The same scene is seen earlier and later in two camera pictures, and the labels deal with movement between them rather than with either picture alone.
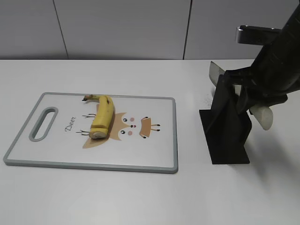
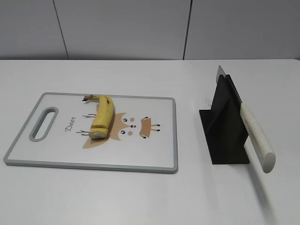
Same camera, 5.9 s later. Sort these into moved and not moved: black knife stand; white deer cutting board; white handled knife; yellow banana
Moved: white handled knife
Not moved: black knife stand; white deer cutting board; yellow banana
